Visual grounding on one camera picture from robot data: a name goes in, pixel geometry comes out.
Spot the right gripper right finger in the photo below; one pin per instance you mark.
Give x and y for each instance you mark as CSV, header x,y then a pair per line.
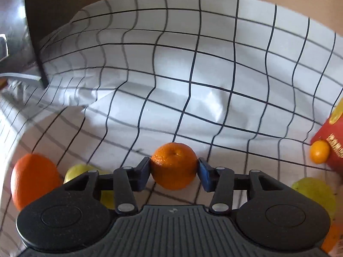
x,y
219,180

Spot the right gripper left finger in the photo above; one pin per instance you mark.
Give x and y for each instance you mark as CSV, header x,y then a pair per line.
x,y
127,180

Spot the tangerine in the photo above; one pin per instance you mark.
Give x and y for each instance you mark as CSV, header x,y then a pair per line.
x,y
174,166
332,237

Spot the yellow-green apple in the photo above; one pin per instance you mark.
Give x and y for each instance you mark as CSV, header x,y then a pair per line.
x,y
107,196

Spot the large orange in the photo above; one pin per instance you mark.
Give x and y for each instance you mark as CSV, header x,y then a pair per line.
x,y
33,176

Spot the white black grid tablecloth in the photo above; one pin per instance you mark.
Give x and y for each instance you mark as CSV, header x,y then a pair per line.
x,y
244,83

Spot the green pear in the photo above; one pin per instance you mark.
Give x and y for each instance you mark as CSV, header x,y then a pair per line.
x,y
318,191

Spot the tiny kumquat by bag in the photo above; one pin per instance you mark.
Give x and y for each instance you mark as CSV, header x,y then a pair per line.
x,y
319,151

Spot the red snack bag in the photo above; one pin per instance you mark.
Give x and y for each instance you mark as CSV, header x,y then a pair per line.
x,y
331,132

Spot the tangerine beside pear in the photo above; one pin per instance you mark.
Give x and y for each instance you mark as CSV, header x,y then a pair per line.
x,y
332,237

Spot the black monitor left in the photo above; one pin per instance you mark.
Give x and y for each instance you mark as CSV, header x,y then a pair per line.
x,y
19,56

